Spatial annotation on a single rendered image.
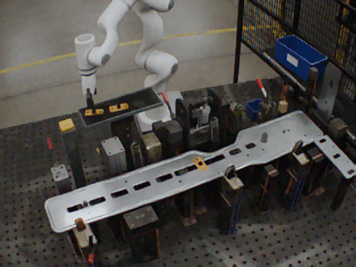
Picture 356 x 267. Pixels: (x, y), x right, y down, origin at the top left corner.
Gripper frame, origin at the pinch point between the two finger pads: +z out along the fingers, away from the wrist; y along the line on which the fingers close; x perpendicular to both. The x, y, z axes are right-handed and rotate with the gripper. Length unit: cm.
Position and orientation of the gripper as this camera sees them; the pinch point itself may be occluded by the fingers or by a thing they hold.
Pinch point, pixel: (91, 98)
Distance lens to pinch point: 184.3
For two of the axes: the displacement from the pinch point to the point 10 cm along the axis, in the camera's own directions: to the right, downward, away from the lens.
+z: 0.0, 7.3, 6.8
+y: 0.5, 6.8, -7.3
